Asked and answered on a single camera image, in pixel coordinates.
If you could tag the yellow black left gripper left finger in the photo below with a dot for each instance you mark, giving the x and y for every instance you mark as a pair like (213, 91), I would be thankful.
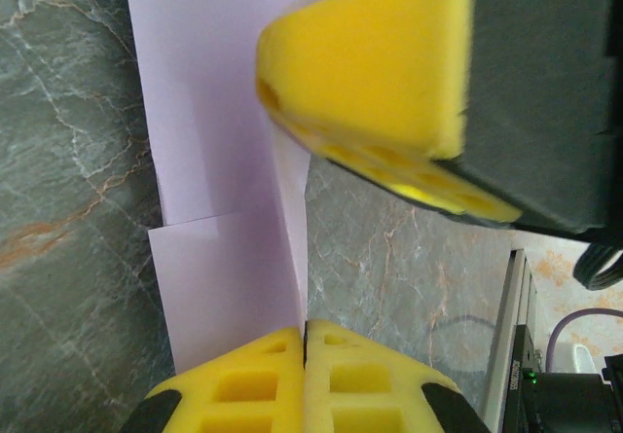
(287, 404)

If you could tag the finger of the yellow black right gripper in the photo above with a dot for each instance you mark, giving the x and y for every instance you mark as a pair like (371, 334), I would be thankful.
(365, 63)

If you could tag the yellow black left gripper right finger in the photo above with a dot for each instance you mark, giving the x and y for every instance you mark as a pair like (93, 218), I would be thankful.
(318, 404)

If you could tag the purple cloth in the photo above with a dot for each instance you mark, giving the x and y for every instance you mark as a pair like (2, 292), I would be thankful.
(219, 112)

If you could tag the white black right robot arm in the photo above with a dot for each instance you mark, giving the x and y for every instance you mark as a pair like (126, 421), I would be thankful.
(569, 404)

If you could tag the aluminium table side rail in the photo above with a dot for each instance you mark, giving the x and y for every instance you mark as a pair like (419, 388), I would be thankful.
(511, 306)

